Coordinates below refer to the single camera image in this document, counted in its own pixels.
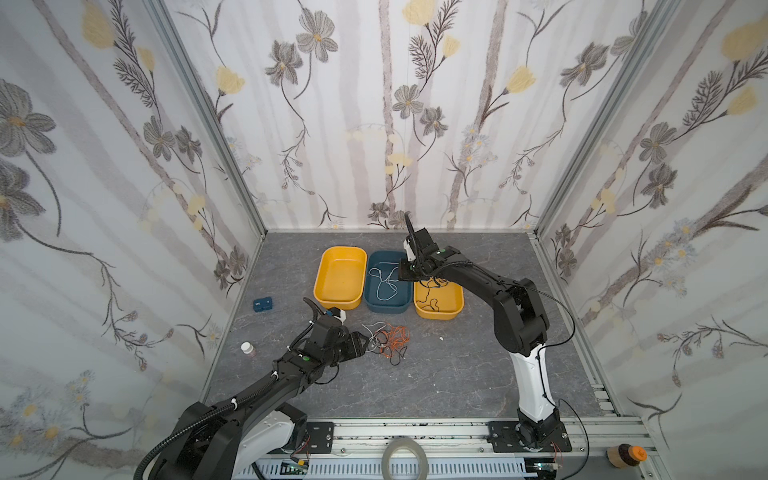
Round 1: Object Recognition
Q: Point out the orange cable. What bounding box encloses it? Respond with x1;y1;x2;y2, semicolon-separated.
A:
381;325;412;356

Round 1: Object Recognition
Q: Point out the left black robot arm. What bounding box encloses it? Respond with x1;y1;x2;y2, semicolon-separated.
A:
133;315;370;479

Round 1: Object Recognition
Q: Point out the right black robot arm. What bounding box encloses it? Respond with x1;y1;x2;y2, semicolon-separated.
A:
399;225;567;452

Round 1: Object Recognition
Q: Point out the right yellow plastic tray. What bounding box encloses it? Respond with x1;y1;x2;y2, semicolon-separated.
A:
413;279;465;321

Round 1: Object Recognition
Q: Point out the yellow plastic tray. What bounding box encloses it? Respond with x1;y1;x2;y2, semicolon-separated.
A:
413;279;465;321
313;246;368;310

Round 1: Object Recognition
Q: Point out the teal plastic tray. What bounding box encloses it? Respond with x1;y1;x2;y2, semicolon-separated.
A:
363;250;413;315

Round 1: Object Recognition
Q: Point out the left yellow plastic tray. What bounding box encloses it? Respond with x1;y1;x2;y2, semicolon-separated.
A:
313;246;368;310

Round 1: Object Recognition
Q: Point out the small blue box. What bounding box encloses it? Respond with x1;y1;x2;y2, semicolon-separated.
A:
252;296;273;313

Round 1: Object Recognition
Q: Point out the small white bottle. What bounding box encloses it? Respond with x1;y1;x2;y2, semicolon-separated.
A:
241;342;256;357

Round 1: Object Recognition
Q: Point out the tape roll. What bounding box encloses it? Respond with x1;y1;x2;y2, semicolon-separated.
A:
380;437;429;480

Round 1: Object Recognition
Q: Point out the orange capped bottle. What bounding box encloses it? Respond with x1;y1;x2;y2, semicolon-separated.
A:
606;444;648;469

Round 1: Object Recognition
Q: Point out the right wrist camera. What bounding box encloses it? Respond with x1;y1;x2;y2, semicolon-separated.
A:
403;236;417;263

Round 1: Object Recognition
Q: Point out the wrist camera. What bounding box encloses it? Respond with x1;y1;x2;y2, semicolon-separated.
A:
403;236;417;263
325;307;347;324

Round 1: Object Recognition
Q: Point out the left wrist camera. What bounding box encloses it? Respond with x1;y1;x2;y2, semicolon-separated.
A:
325;307;347;324

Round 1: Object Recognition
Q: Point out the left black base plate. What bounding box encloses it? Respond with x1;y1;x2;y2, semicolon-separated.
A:
285;422;335;455

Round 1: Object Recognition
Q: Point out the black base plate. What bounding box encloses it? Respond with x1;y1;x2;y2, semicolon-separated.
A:
285;422;335;455
487;420;573;453

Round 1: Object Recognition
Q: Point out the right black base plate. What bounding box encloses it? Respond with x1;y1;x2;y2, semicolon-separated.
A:
487;420;573;453

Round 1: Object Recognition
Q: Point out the aluminium mounting rail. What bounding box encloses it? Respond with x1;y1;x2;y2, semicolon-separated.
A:
161;416;661;480

